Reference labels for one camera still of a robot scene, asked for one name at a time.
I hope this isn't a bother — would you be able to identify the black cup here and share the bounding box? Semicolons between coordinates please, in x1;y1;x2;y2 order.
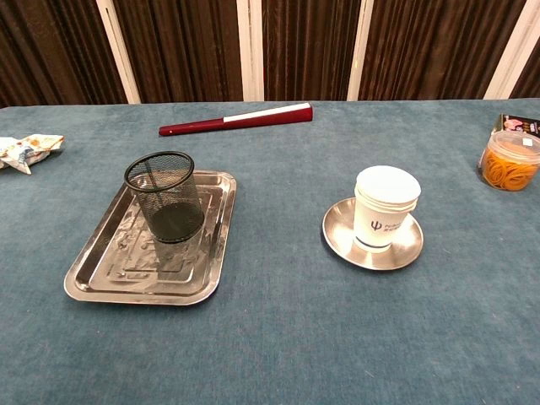
123;150;206;245

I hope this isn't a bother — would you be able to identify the white paper cup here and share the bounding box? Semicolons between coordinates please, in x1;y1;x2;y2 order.
353;165;422;254

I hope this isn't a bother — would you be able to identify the white round plate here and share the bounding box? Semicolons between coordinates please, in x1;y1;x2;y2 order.
321;197;424;271

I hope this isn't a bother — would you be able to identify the red and white folded fan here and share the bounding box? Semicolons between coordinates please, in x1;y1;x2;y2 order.
158;102;314;137

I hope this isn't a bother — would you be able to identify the rectangular steel tray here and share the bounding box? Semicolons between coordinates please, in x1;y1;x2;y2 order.
63;170;237;306

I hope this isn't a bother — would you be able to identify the dark brown pleated curtain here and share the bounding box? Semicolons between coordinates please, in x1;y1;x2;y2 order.
0;0;540;109

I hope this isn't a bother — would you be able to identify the clear jar of rubber bands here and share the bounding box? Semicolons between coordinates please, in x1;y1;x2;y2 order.
477;129;540;192

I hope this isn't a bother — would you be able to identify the crumpled snack bag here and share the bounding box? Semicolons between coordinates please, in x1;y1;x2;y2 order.
0;133;65;176

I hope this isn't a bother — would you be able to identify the black luncheon meat can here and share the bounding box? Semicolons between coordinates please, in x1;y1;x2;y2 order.
491;113;540;137

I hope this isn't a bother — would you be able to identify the white frame post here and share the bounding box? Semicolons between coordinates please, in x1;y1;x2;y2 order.
483;0;540;100
95;0;142;105
346;0;375;101
235;0;265;102

